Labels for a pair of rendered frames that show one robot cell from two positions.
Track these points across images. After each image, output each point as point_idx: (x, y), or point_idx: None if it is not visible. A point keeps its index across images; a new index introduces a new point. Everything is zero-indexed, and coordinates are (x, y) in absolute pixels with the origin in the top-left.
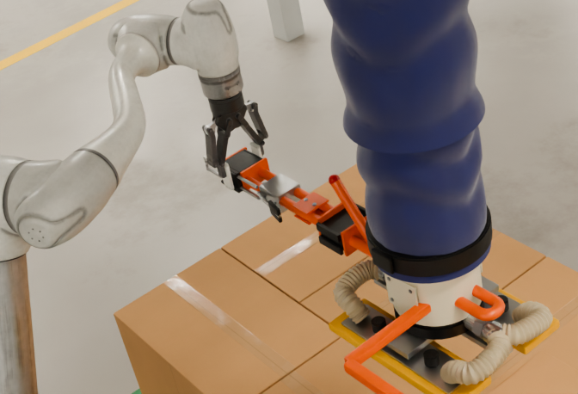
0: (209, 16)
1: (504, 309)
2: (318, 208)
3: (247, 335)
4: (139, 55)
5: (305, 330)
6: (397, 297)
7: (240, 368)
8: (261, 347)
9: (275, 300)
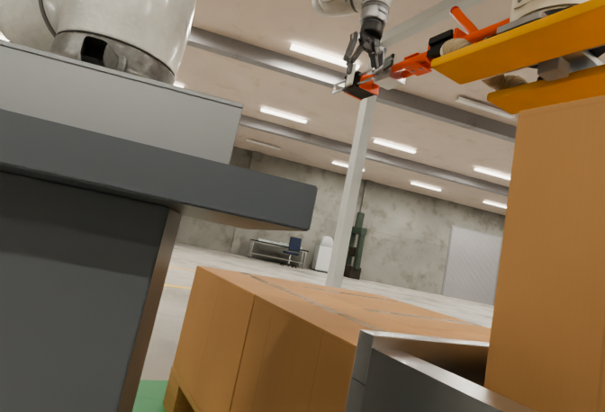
0: None
1: None
2: (423, 65)
3: (286, 290)
4: None
5: (332, 300)
6: None
7: (275, 291)
8: (295, 293)
9: (311, 291)
